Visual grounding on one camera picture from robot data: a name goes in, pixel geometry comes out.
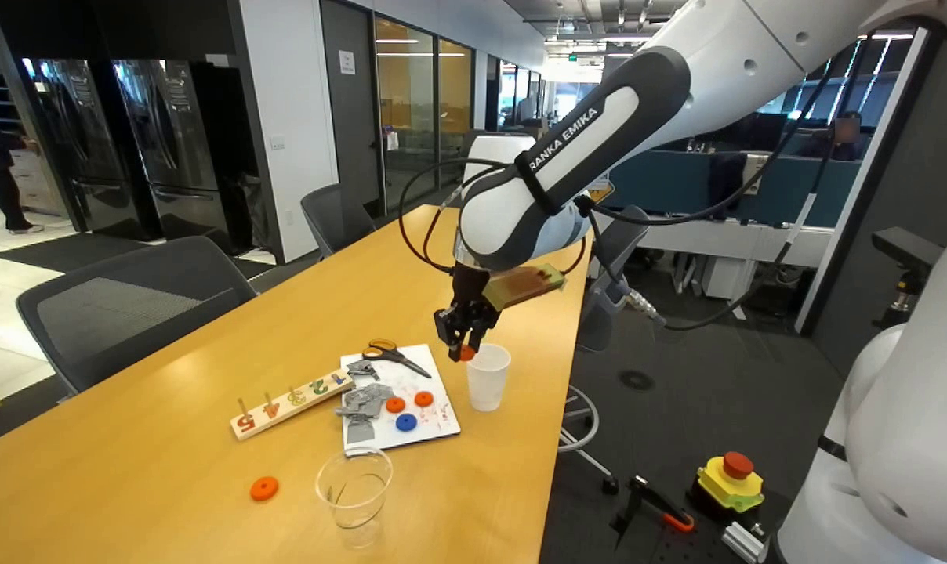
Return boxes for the yellow red emergency stop button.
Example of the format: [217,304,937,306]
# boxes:
[687,452,766,521]

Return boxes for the dark office chair far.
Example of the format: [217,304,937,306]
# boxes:
[301,185,373,256]

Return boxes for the white desk in background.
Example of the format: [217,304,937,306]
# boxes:
[640,218,834,314]

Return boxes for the clear plastic cup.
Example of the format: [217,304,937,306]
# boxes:
[315,452,395,544]

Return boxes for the wooden number puzzle board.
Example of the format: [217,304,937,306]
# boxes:
[228,370,356,441]

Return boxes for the black handled scissors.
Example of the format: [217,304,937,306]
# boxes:
[360,338,434,378]

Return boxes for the black orange clamp tool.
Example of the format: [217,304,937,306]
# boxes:
[611,477,697,536]

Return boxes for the stool chrome base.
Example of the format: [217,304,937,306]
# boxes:
[557,384,617,495]

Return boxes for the crumpled grey cloth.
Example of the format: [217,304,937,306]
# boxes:
[339,359,391,444]

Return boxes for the white paper cup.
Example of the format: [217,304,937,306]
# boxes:
[467,343,511,415]

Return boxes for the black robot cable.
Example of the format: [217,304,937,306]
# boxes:
[395,59,863,334]

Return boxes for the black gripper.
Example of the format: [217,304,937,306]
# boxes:
[434,264,498,359]

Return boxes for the blue disc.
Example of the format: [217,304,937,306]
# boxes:
[395,415,417,432]

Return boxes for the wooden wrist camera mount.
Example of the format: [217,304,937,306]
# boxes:
[484,264,564,311]

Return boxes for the grey office chair left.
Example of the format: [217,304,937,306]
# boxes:
[17,235,253,395]

